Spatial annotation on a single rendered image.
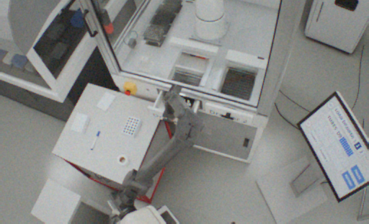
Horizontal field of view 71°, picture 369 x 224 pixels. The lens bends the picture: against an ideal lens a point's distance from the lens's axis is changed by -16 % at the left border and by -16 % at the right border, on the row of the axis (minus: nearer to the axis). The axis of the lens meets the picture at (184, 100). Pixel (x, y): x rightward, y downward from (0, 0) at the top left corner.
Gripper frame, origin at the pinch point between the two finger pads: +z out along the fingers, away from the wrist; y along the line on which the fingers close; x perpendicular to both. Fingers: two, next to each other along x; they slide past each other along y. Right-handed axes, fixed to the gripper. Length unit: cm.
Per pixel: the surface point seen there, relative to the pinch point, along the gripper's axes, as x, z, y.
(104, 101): 54, 19, 4
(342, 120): -90, -19, 16
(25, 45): 83, -45, -3
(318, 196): -119, 92, 3
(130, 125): 27.8, 16.2, -7.5
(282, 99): -65, 98, 88
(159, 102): 14.5, 11.1, 10.9
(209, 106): -16.5, 5.2, 14.4
